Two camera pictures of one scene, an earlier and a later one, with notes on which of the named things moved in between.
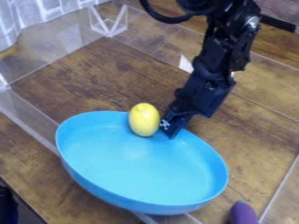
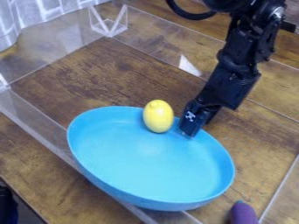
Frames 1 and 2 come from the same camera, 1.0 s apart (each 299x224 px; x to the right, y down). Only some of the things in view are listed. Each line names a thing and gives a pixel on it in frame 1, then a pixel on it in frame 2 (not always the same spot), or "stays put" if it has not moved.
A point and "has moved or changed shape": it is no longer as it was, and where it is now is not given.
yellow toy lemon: [145, 119] has moved or changed shape
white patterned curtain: [23, 13] stays put
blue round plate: [135, 173] has moved or changed shape
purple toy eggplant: [242, 213] stays put
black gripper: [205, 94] to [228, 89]
